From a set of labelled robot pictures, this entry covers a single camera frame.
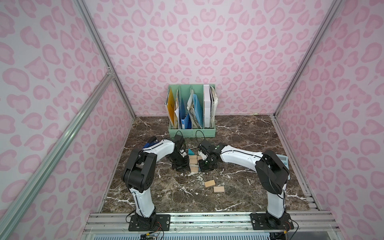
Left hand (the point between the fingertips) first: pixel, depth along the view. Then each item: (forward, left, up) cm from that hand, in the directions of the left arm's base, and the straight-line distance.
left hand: (189, 168), depth 89 cm
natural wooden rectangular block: (+9, -2, -1) cm, 9 cm away
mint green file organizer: (+26, -13, +1) cm, 29 cm away
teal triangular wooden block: (+11, 0, 0) cm, 11 cm away
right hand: (-1, -7, 0) cm, 7 cm away
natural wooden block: (+2, -6, +9) cm, 11 cm away
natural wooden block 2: (0, -3, -1) cm, 3 cm away
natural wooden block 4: (-11, -17, -3) cm, 20 cm away
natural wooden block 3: (-8, -12, -2) cm, 14 cm away
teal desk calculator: (+6, -59, 0) cm, 59 cm away
